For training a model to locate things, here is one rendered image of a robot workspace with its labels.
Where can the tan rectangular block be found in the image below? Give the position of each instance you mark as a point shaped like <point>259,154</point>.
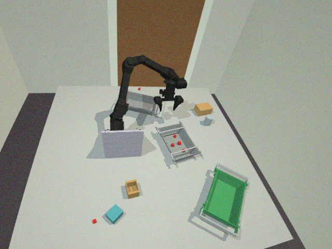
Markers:
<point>203,109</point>

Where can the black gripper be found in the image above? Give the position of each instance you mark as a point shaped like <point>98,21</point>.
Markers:
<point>169,96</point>

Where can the teal rectangular block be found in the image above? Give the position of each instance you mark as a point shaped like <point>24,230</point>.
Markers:
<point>114,213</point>

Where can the orange open-top box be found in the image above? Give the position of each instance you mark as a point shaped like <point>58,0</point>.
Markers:
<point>132,189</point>

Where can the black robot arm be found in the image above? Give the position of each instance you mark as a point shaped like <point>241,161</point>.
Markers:
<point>172,81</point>

